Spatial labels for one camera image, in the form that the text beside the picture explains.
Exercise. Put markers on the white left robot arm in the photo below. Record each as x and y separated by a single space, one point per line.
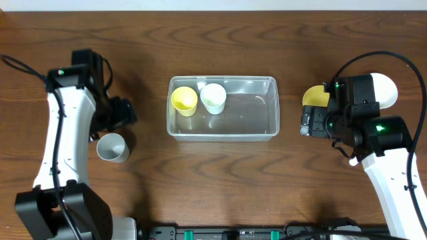
61 204

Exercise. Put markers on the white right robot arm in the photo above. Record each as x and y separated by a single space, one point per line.
382 145

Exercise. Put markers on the yellow plastic cup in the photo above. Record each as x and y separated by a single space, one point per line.
184 100

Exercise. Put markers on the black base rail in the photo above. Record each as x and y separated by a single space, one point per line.
172 231

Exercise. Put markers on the clear plastic container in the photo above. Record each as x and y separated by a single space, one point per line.
251 113

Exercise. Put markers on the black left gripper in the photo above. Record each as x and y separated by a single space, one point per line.
127 114

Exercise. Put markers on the white cup right side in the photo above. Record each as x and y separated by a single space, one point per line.
385 90

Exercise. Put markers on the white plastic cup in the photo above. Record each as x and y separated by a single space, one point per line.
213 97

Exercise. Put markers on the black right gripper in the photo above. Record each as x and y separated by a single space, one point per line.
316 116

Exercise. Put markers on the grey plastic cup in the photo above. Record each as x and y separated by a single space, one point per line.
112 147

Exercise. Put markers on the yellow cup right side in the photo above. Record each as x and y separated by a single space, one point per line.
316 96

